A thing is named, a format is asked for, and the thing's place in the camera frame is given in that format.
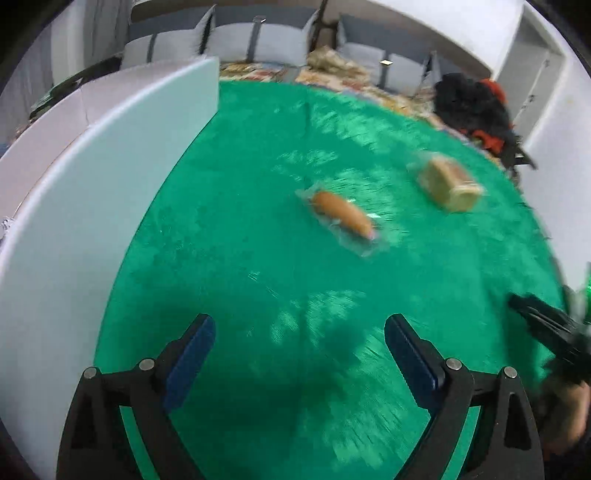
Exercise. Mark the black clothes pile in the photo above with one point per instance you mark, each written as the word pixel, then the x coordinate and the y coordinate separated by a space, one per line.
pixel 466 101

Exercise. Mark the grey two-tone pillow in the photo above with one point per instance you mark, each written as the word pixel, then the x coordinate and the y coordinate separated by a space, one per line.
pixel 272 39
pixel 161 44
pixel 369 50

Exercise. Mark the person's right hand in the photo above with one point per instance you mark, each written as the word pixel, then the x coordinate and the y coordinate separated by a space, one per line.
pixel 572 415

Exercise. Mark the white cardboard box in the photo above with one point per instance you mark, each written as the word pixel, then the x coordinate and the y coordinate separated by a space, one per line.
pixel 92 207

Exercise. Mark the bread slices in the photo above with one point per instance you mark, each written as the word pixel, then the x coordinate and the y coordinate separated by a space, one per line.
pixel 448 184

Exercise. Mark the dark chair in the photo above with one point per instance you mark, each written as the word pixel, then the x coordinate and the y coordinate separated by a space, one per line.
pixel 519 154

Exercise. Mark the dark green bag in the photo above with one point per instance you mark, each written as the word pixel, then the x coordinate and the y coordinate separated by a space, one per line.
pixel 69 85

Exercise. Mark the green patterned blanket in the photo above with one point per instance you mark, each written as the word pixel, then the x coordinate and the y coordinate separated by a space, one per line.
pixel 277 286

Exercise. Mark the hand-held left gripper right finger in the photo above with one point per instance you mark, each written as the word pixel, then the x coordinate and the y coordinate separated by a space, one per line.
pixel 411 360

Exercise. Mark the white door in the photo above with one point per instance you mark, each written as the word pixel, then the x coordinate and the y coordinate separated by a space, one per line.
pixel 531 78

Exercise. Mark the beige folded cloth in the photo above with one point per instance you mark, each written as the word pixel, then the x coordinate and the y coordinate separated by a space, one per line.
pixel 337 62

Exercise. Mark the clear sausage bun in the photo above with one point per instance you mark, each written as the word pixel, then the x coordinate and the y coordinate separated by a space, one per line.
pixel 341 214

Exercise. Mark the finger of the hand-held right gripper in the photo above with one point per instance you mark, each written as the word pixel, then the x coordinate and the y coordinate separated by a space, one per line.
pixel 549 323

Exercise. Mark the red garment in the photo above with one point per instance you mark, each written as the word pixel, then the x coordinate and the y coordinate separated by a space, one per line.
pixel 491 138

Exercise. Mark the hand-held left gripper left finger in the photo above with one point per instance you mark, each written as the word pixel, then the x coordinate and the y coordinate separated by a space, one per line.
pixel 189 364

